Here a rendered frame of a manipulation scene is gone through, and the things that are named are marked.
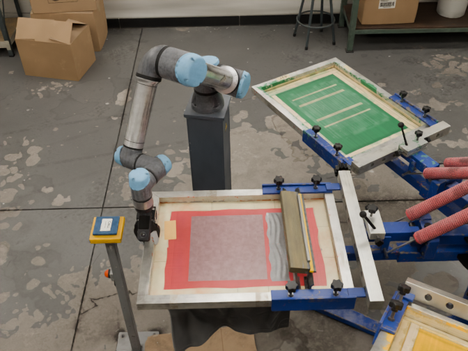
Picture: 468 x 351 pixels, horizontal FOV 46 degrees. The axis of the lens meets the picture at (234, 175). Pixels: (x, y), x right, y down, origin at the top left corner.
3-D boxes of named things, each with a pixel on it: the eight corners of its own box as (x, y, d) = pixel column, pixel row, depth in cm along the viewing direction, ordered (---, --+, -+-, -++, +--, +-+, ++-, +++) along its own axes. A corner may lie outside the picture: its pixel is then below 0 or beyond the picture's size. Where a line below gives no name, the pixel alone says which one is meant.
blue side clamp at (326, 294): (271, 311, 201) (271, 299, 197) (270, 299, 205) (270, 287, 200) (354, 309, 201) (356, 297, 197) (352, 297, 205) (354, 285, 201)
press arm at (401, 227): (365, 242, 218) (366, 233, 215) (362, 230, 223) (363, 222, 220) (409, 241, 219) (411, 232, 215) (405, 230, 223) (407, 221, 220)
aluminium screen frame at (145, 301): (137, 310, 201) (136, 303, 199) (152, 198, 245) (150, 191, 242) (354, 304, 201) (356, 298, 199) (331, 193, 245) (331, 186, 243)
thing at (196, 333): (177, 355, 235) (168, 294, 206) (178, 347, 237) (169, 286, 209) (287, 352, 235) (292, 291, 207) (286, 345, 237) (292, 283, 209)
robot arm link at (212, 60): (203, 76, 254) (201, 49, 245) (228, 84, 249) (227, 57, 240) (187, 88, 246) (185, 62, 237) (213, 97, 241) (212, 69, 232)
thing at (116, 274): (113, 370, 287) (75, 247, 223) (119, 332, 303) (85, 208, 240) (156, 369, 287) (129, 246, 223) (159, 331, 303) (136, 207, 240)
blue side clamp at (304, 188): (262, 203, 243) (262, 191, 238) (261, 195, 247) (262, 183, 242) (331, 201, 243) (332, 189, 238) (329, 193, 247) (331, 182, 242)
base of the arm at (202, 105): (195, 94, 261) (193, 75, 254) (226, 97, 259) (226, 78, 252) (187, 112, 250) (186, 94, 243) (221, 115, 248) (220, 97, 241)
